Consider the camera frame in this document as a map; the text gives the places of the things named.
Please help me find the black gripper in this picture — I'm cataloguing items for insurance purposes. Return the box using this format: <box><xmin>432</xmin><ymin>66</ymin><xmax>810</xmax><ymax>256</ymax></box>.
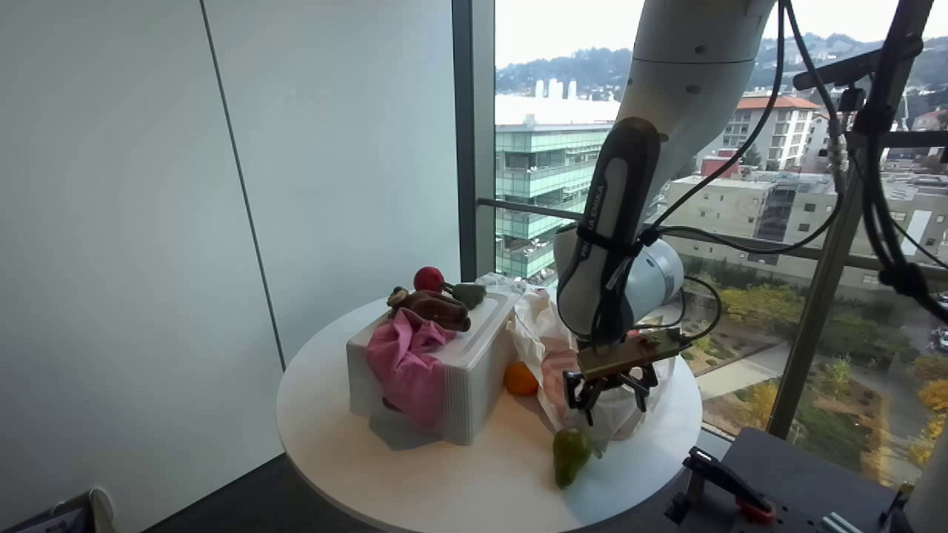
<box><xmin>563</xmin><ymin>364</ymin><xmax>657</xmax><ymax>411</ymax></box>

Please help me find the red white plastic bag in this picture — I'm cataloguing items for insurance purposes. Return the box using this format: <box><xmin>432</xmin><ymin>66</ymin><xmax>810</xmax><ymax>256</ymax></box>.
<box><xmin>506</xmin><ymin>287</ymin><xmax>647</xmax><ymax>447</ymax></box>

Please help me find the green toy pepper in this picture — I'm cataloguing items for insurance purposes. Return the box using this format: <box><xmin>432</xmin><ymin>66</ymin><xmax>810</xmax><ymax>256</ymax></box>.
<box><xmin>554</xmin><ymin>429</ymin><xmax>594</xmax><ymax>488</ymax></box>

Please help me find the brown plush toy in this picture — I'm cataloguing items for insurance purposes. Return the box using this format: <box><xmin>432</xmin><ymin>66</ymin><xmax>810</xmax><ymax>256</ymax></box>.
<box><xmin>389</xmin><ymin>287</ymin><xmax>471</xmax><ymax>331</ymax></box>

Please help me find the pink cloth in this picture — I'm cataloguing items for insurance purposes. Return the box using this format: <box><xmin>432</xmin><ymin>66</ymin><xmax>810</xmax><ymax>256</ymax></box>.
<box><xmin>366</xmin><ymin>311</ymin><xmax>455</xmax><ymax>429</ymax></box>

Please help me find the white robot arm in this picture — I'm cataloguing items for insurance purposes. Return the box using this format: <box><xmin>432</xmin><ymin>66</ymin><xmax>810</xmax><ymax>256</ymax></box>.
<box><xmin>554</xmin><ymin>0</ymin><xmax>776</xmax><ymax>414</ymax></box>

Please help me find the white styrofoam box basket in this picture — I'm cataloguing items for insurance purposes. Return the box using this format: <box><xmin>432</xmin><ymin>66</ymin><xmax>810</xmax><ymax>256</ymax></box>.
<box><xmin>348</xmin><ymin>293</ymin><xmax>512</xmax><ymax>444</ymax></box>

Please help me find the black red clamp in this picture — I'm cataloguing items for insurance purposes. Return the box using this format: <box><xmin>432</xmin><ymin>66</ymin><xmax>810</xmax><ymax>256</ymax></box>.
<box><xmin>666</xmin><ymin>447</ymin><xmax>776</xmax><ymax>525</ymax></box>

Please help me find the orange fruit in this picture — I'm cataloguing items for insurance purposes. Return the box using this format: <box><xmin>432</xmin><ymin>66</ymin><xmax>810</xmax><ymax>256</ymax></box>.
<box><xmin>503</xmin><ymin>362</ymin><xmax>540</xmax><ymax>396</ymax></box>

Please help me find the round white table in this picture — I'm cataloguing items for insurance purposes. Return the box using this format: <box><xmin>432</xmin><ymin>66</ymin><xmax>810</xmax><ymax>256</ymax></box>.
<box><xmin>277</xmin><ymin>299</ymin><xmax>703</xmax><ymax>533</ymax></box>

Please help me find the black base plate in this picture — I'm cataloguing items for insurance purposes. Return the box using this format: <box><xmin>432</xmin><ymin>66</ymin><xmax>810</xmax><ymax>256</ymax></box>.
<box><xmin>675</xmin><ymin>429</ymin><xmax>897</xmax><ymax>533</ymax></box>

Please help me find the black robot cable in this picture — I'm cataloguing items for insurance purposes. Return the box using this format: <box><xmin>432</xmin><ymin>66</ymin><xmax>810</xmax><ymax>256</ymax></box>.
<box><xmin>632</xmin><ymin>0</ymin><xmax>948</xmax><ymax>330</ymax></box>

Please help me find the black camera tripod stand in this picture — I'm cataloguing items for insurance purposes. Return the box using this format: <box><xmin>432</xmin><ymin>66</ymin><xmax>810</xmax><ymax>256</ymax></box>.
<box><xmin>769</xmin><ymin>0</ymin><xmax>946</xmax><ymax>439</ymax></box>

